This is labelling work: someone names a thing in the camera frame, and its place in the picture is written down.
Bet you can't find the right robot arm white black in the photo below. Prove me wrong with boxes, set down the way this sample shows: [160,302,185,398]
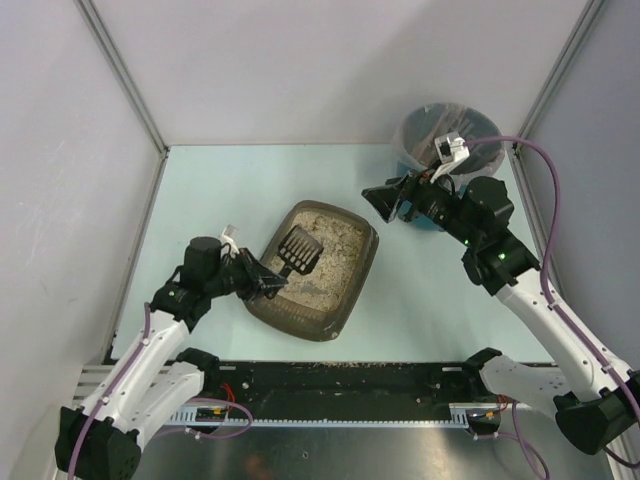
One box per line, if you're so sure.
[361,171,639,455]

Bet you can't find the purple cable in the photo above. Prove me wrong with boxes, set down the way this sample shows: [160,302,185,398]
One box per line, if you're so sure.
[464,135,640,471]
[69,299,156,474]

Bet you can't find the grey slotted cable duct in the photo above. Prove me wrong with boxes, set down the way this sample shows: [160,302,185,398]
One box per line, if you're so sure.
[169,403,506,430]

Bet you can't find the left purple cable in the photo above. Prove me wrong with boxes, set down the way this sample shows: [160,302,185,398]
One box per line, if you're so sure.
[69,299,156,474]

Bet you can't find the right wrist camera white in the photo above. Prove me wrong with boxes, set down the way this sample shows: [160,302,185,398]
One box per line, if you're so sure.
[431,131,470,183]

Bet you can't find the aluminium frame post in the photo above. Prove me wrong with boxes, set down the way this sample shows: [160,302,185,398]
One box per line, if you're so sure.
[519,0,609,137]
[74,0,168,156]

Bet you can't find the right aluminium frame post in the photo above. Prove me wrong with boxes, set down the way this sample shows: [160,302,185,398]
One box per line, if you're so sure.
[519,0,609,137]

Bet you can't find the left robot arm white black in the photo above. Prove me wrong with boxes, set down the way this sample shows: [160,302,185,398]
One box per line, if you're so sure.
[54,236,288,479]

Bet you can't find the black litter scoop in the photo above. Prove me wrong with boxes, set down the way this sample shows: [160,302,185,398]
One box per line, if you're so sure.
[277,225,324,277]

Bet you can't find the clear plastic bin liner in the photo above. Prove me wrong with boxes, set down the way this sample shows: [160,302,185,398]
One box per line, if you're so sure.
[391,102,506,180]

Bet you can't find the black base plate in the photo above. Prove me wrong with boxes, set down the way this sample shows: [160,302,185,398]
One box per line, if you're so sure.
[199,361,497,424]

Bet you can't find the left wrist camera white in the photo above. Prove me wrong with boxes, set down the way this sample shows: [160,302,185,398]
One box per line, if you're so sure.
[218,224,239,256]

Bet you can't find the left aluminium frame post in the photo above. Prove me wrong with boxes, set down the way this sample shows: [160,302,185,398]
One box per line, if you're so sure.
[74,0,168,156]

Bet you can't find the blue trash bin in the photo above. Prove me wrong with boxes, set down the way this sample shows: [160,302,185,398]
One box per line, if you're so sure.
[382,103,514,247]

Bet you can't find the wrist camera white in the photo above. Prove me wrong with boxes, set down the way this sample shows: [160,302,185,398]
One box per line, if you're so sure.
[431,131,470,183]
[218,224,239,256]

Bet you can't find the brown litter box tray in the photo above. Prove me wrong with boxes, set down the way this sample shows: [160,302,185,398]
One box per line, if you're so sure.
[245,200,379,342]

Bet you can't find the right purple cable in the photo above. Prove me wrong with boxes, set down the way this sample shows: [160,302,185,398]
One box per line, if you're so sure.
[464,135,640,471]

